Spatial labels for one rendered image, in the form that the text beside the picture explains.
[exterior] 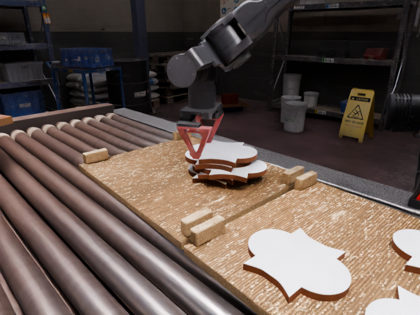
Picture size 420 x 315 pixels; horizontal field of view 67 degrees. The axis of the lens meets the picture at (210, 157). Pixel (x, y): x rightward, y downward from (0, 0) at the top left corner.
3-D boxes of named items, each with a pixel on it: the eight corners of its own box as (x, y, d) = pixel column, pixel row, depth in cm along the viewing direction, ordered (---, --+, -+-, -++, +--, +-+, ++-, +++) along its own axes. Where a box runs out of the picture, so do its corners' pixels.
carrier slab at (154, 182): (190, 140, 99) (190, 135, 98) (306, 183, 70) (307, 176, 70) (79, 170, 77) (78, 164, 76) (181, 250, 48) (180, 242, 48)
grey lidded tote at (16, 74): (33, 77, 455) (30, 59, 446) (47, 78, 435) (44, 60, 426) (-5, 81, 416) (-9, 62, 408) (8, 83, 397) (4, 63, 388)
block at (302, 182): (309, 180, 68) (310, 169, 67) (317, 183, 67) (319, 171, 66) (293, 189, 64) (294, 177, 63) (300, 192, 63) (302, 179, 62)
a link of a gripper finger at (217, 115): (223, 142, 75) (224, 103, 72) (217, 152, 69) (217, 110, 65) (195, 139, 76) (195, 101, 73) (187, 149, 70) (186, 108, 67)
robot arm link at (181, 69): (254, 54, 60) (227, 17, 59) (237, 59, 50) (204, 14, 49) (209, 92, 66) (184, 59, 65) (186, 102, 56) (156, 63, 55)
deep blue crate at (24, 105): (37, 110, 472) (31, 85, 458) (47, 115, 445) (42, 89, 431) (-2, 116, 439) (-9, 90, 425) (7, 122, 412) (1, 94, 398)
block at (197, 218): (207, 219, 54) (207, 205, 53) (214, 224, 52) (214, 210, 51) (179, 234, 50) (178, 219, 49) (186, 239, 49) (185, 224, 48)
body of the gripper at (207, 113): (222, 110, 70) (222, 76, 68) (211, 122, 61) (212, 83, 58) (194, 109, 72) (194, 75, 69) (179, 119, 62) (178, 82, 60)
